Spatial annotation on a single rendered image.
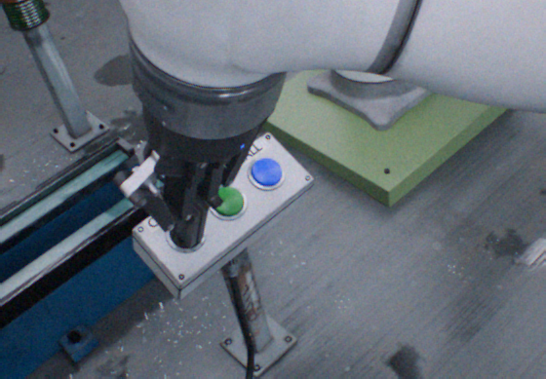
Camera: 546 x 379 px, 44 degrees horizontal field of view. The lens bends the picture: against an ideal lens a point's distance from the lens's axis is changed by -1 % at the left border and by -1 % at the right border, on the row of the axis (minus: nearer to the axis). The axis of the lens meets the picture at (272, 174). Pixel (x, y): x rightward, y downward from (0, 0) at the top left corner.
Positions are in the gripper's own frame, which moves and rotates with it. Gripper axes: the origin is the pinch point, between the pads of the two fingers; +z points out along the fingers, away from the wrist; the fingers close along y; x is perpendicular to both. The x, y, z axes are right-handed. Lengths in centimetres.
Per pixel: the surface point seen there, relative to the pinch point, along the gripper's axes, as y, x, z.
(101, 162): -5.9, -23.2, 31.7
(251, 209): -6.3, 2.0, 4.1
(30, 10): -12, -49, 29
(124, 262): 0.7, -9.4, 31.2
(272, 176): -9.9, 0.8, 3.3
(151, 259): 3.5, -0.5, 5.9
